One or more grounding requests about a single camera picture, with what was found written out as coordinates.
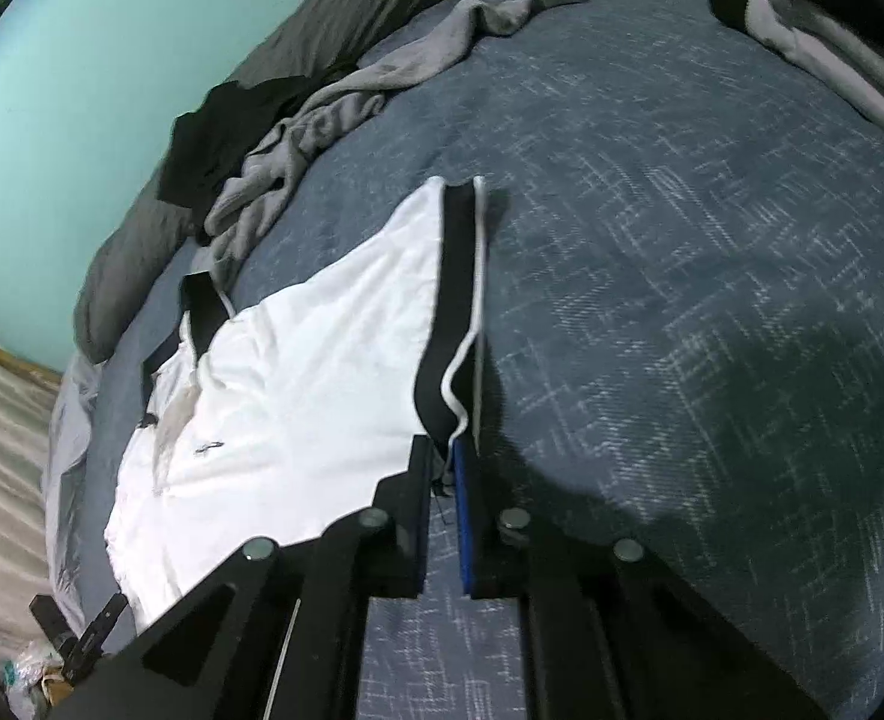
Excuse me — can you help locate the wooden pole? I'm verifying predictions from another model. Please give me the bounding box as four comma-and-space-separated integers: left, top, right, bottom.
0, 347, 62, 390

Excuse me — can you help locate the blue patterned bed sheet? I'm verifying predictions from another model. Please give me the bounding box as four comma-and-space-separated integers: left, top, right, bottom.
72, 0, 884, 720

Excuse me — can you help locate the cardboard box clutter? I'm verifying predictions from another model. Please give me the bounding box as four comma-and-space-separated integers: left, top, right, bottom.
1, 640, 74, 718

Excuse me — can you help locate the dark grey long pillow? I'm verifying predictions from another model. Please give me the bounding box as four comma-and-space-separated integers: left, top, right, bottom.
74, 0, 442, 364

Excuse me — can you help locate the white black-collared polo shirt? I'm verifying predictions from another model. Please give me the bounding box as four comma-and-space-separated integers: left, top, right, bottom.
105, 177, 487, 628

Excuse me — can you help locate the beige curtain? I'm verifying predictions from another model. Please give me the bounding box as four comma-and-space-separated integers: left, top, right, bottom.
0, 366, 55, 661

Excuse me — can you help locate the light grey blanket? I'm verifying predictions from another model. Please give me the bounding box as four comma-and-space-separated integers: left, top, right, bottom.
41, 351, 101, 634

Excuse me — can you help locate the grey knit sweater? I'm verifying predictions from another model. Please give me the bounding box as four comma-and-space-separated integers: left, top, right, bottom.
193, 0, 580, 289

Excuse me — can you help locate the black garment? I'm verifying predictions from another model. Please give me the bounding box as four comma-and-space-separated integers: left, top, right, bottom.
154, 78, 317, 208

